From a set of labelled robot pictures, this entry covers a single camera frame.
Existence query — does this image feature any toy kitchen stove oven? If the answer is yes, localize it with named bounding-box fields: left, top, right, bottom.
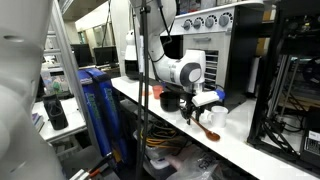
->
left=161, top=0, right=264, bottom=110

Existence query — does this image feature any white black coffee machine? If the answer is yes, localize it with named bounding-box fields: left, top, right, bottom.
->
left=124, top=30, right=139, bottom=80

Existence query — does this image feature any clear plastic bag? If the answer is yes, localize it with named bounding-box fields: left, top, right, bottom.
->
left=165, top=145, right=219, bottom=180

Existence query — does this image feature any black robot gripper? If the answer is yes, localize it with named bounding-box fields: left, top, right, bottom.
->
left=180, top=93, right=204, bottom=125

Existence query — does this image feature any wooden spoon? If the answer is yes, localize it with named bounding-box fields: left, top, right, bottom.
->
left=191, top=117, right=220, bottom=142

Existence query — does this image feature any aluminium frame post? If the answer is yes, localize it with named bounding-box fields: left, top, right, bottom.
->
left=48, top=0, right=100, bottom=151

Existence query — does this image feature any clear bin with cables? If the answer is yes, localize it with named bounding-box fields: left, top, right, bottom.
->
left=145, top=122, right=188, bottom=160

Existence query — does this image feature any black cylinder container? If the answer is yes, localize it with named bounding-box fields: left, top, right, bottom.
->
left=42, top=94, right=68, bottom=130

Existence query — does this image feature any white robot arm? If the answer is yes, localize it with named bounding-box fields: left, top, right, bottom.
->
left=0, top=0, right=204, bottom=180

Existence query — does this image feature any orange plastic cup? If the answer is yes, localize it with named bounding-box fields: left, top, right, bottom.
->
left=152, top=85, right=163, bottom=99

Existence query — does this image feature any white mug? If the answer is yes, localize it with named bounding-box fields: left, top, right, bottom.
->
left=208, top=106, right=228, bottom=128

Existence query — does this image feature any black metal frame rack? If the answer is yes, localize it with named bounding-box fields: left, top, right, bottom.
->
left=247, top=0, right=320, bottom=174

